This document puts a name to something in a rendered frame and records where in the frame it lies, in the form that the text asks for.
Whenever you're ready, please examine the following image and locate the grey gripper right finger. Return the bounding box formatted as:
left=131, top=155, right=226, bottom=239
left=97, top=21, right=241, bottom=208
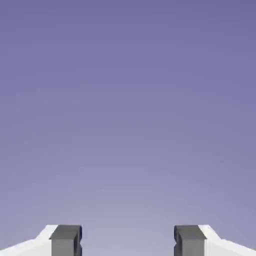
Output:
left=173, top=224, right=256, bottom=256

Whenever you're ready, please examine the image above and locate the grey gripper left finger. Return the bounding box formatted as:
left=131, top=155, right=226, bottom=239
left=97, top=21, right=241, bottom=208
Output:
left=0, top=224, right=83, bottom=256

